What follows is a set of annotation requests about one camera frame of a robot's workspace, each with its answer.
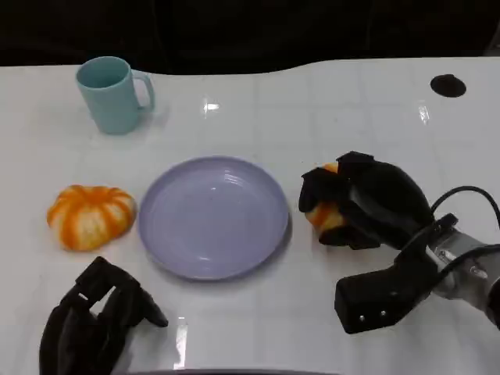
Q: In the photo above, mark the lilac plate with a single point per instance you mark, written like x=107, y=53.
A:
x=213, y=218

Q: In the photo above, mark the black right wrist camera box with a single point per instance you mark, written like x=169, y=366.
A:
x=375, y=297

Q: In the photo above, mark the grey robot torso rim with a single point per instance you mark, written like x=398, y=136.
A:
x=234, y=372

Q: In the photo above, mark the black round table grommet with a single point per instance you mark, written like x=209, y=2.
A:
x=448, y=85

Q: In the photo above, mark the pale green mug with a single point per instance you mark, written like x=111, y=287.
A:
x=109, y=101

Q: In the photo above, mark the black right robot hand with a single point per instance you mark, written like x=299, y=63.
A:
x=386, y=195

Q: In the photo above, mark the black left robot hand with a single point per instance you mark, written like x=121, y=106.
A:
x=74, y=336

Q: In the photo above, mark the orange and white bread roll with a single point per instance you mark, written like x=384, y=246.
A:
x=328, y=218
x=90, y=218

